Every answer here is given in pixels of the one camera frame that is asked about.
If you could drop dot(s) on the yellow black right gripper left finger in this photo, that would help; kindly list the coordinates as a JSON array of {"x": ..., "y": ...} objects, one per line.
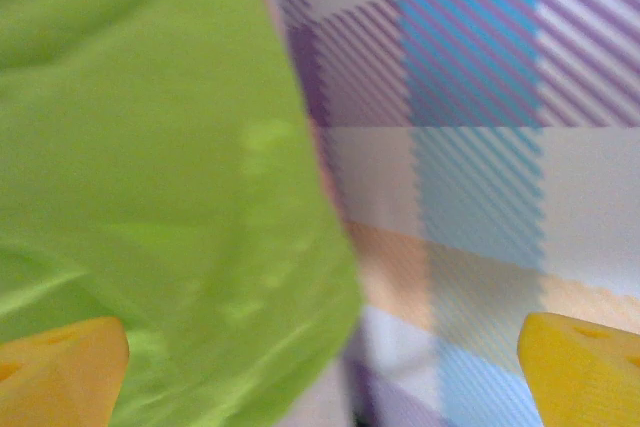
[{"x": 60, "y": 377}]

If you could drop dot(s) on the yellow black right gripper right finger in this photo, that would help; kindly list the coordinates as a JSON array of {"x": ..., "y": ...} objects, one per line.
[{"x": 585, "y": 377}]

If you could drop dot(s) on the lime green shorts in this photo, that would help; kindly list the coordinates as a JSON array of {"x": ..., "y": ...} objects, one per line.
[{"x": 150, "y": 172}]

